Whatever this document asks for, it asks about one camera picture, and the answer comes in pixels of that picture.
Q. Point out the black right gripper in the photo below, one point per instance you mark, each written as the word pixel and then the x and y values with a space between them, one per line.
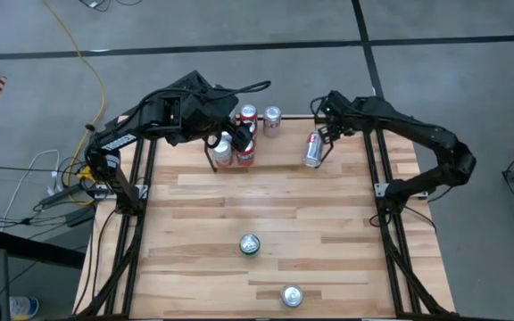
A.
pixel 335 111

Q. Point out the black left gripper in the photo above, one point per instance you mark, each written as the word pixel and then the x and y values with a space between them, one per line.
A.
pixel 221 116

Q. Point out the white pink Spindrift can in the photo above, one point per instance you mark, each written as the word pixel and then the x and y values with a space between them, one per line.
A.
pixel 226 135
pixel 222 156

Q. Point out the orange Fanta can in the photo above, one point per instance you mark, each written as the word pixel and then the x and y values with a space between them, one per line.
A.
pixel 248 113
pixel 244 157

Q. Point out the silver Diet Coke can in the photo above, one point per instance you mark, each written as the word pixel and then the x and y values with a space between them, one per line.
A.
pixel 292 295
pixel 312 151
pixel 271 120

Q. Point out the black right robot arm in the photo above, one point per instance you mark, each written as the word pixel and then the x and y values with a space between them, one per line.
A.
pixel 417 129

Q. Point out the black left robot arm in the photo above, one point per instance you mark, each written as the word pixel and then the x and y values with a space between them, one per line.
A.
pixel 123 140

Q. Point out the green Sprite can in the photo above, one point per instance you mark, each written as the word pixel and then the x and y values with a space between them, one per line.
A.
pixel 250 244

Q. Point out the black power brick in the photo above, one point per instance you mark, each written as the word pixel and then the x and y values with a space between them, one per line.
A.
pixel 80 216

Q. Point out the black power strip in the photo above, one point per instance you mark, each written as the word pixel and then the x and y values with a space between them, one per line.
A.
pixel 58 199

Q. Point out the white blue yellow object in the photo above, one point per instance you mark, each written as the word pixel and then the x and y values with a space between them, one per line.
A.
pixel 22 307

